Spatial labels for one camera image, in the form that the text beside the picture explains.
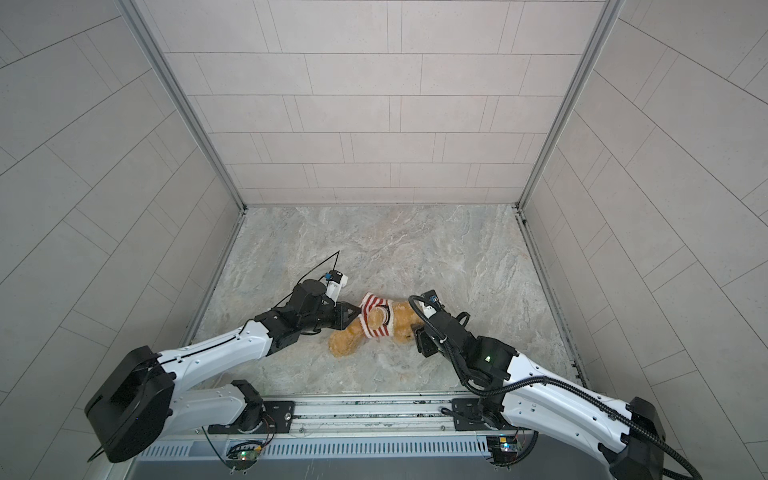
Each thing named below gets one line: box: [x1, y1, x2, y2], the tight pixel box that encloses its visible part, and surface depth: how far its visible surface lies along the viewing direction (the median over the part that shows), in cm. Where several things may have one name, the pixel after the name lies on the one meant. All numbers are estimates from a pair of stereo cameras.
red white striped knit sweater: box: [358, 292, 395, 339], surface depth 79 cm
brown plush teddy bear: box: [328, 301, 424, 358], surface depth 77 cm
